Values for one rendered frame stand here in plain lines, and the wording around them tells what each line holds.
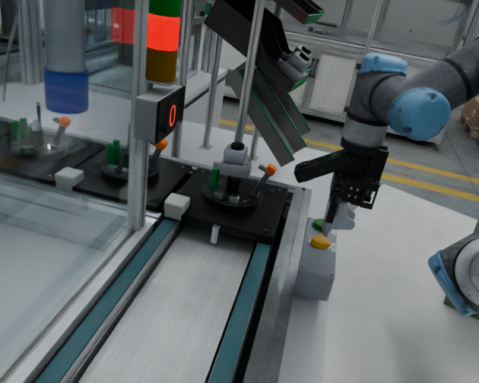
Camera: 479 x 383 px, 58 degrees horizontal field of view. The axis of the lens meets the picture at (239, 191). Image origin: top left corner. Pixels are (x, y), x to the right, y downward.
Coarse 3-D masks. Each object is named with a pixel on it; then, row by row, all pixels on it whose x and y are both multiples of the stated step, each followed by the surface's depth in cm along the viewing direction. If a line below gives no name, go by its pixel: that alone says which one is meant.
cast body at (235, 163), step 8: (232, 144) 94; (240, 144) 94; (224, 152) 93; (232, 152) 93; (240, 152) 93; (224, 160) 94; (232, 160) 94; (240, 160) 93; (248, 160) 97; (224, 168) 95; (232, 168) 95; (240, 168) 94; (248, 168) 94; (240, 176) 95; (248, 176) 95
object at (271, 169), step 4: (260, 164) 96; (268, 164) 95; (272, 164) 95; (260, 168) 95; (264, 168) 95; (268, 168) 94; (272, 168) 94; (276, 168) 95; (268, 172) 94; (272, 172) 94; (264, 176) 95; (268, 176) 95; (260, 180) 96; (264, 180) 96; (260, 184) 96; (256, 188) 97; (260, 188) 97; (256, 192) 97
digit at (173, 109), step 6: (174, 102) 74; (168, 108) 71; (174, 108) 74; (168, 114) 72; (174, 114) 75; (168, 120) 73; (174, 120) 76; (168, 126) 74; (174, 126) 77; (168, 132) 74
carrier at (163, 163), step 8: (160, 160) 112; (168, 160) 113; (152, 168) 101; (160, 168) 108; (168, 168) 109; (176, 168) 110; (184, 168) 111; (152, 176) 100; (160, 176) 104; (168, 176) 105; (176, 176) 106; (184, 176) 107; (152, 184) 100; (160, 184) 101; (168, 184) 102; (176, 184) 103; (152, 192) 97; (160, 192) 98; (168, 192) 98; (152, 200) 94; (160, 200) 94; (152, 208) 92; (160, 208) 95
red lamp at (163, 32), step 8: (152, 16) 66; (160, 16) 65; (152, 24) 66; (160, 24) 66; (168, 24) 66; (176, 24) 67; (152, 32) 67; (160, 32) 66; (168, 32) 66; (176, 32) 68; (152, 40) 67; (160, 40) 67; (168, 40) 67; (176, 40) 68; (152, 48) 68; (160, 48) 67; (168, 48) 68; (176, 48) 69
